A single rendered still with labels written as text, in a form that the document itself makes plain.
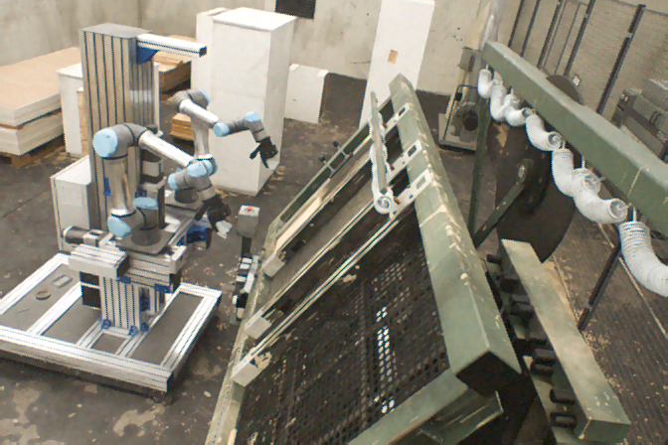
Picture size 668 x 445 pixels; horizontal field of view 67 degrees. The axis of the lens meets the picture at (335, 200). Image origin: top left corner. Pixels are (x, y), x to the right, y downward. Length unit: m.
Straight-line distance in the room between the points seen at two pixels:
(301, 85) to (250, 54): 2.82
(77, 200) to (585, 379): 2.56
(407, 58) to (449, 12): 4.44
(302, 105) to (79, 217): 5.16
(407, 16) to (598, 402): 5.28
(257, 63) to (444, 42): 6.21
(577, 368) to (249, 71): 4.19
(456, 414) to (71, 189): 2.37
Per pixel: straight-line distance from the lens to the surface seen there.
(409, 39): 6.18
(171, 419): 3.33
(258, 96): 5.05
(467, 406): 1.25
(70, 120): 6.12
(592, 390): 1.33
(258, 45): 4.93
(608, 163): 1.63
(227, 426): 2.15
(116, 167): 2.53
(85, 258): 2.91
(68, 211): 3.15
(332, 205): 2.57
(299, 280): 2.23
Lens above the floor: 2.60
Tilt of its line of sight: 28 degrees down
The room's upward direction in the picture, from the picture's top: 10 degrees clockwise
